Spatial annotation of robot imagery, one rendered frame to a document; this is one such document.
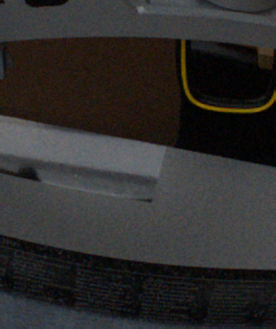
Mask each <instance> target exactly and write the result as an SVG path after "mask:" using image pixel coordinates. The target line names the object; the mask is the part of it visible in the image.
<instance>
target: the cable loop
mask: <svg viewBox="0 0 276 329"><path fill-rule="evenodd" d="M191 43H192V41H191V40H188V39H185V38H175V39H174V44H175V73H176V74H177V80H178V85H179V88H180V90H181V93H182V95H183V96H184V98H185V99H186V100H187V101H188V102H189V103H190V104H192V105H193V106H197V107H199V108H203V109H207V110H209V111H213V112H221V113H242V114H251V113H257V112H260V111H264V110H268V109H269V108H270V107H272V106H273V105H274V104H276V49H274V51H273V55H274V56H273V65H272V72H271V79H270V85H269V87H268V88H267V91H266V93H265V94H264V95H262V96H261V97H259V98H256V99H239V100H233V99H232V98H218V97H211V96H207V95H205V94H204V93H202V92H200V91H199V90H197V89H196V87H195V84H194V81H193V78H192V56H191Z"/></svg>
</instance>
